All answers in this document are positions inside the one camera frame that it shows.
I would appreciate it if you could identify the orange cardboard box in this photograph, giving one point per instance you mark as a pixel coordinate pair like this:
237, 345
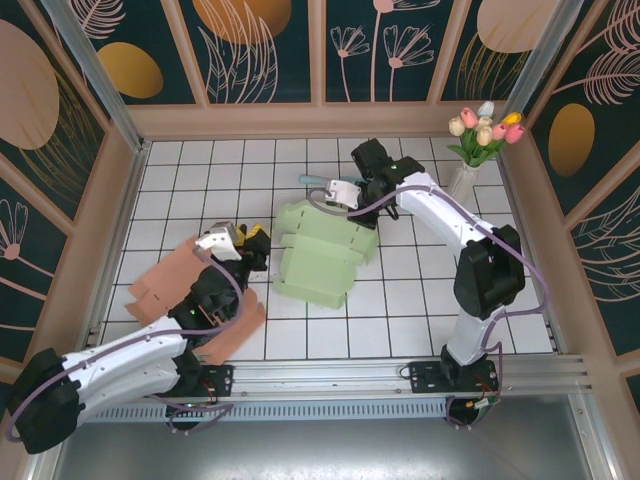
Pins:
165, 280

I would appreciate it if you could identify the green paper box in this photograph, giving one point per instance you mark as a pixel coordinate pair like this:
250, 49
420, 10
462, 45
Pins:
315, 255

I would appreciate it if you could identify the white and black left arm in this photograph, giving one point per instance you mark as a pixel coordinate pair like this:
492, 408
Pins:
125, 360

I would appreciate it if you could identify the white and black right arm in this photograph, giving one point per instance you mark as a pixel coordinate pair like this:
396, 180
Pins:
435, 210

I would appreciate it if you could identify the light blue garden fork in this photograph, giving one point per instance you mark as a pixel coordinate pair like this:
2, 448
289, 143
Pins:
310, 179

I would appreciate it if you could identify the white ribbed vase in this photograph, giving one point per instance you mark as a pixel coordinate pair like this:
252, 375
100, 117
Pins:
462, 182

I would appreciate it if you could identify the tulip bouquet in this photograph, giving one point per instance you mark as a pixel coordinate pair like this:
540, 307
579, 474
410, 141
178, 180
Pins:
482, 132

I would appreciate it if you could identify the grey metal sheet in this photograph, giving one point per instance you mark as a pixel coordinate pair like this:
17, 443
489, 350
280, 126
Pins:
320, 450

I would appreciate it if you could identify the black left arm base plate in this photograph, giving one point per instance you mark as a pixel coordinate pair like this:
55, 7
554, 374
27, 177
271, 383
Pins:
220, 380

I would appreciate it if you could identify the aluminium side rail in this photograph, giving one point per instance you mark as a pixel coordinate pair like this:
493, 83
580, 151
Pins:
129, 205
532, 250

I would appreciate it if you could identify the long aluminium mounting rail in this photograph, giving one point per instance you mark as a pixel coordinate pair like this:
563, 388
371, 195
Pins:
320, 375

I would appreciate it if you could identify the aluminium corner post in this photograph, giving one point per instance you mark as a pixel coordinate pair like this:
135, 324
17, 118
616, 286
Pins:
542, 55
100, 80

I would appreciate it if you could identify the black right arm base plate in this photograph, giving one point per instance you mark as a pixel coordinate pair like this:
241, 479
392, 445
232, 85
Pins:
425, 377

